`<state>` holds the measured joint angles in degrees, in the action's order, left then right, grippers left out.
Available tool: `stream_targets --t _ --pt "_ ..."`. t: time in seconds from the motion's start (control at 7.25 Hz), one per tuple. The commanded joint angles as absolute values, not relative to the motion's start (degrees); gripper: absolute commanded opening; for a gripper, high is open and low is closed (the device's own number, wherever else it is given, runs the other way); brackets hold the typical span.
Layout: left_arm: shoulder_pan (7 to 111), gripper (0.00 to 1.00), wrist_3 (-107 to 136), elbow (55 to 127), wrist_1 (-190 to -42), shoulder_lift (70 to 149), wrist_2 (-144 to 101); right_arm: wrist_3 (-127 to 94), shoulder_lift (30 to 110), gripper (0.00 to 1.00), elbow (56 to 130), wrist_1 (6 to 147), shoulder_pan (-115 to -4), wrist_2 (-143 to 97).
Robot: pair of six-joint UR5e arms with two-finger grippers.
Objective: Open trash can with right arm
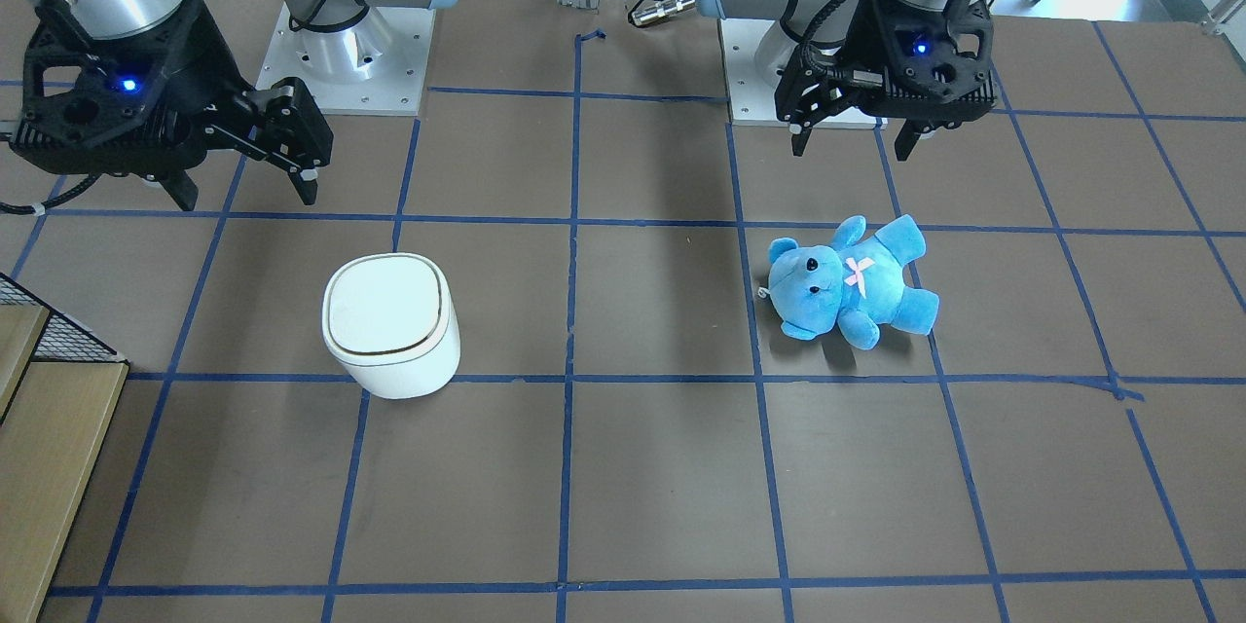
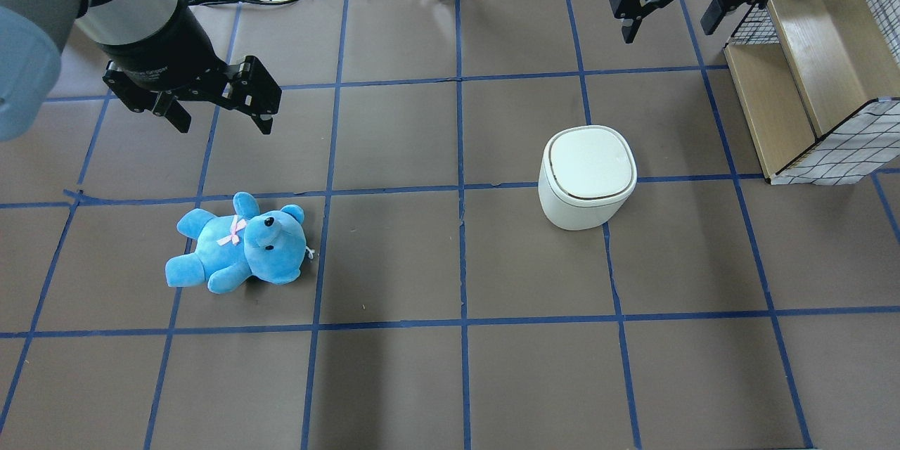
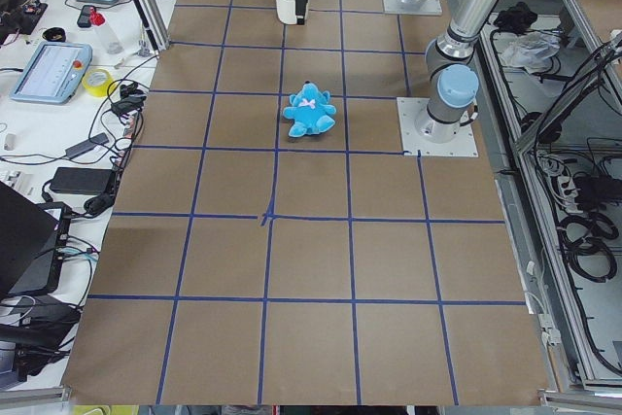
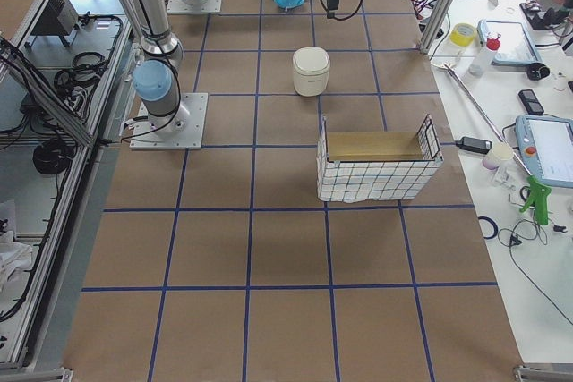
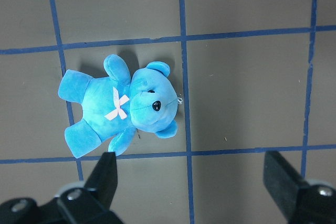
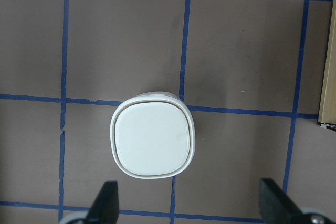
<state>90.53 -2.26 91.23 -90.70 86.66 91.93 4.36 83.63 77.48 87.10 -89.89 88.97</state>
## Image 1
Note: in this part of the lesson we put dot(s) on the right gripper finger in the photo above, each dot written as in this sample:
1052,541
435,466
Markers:
281,126
181,188

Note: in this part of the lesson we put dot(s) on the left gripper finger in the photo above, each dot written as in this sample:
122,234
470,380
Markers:
809,104
909,135

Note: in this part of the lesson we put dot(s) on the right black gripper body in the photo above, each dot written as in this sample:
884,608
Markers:
210,94

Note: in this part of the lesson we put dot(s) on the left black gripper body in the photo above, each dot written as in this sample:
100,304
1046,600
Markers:
845,47

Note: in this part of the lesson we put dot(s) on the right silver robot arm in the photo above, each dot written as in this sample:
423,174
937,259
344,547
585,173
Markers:
110,19

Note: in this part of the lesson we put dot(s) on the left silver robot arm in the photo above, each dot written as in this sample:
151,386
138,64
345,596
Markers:
818,27

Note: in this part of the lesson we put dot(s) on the white lidded trash can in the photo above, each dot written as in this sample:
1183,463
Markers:
390,320

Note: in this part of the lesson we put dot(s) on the blue teddy bear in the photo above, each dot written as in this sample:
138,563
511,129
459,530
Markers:
854,284

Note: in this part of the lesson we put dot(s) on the silver cylindrical connector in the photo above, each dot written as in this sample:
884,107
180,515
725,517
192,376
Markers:
648,13

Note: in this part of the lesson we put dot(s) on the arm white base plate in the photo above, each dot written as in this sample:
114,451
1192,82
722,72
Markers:
753,53
376,68

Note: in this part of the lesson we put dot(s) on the wooden shelf with wire mesh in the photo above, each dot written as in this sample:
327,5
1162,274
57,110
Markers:
61,385

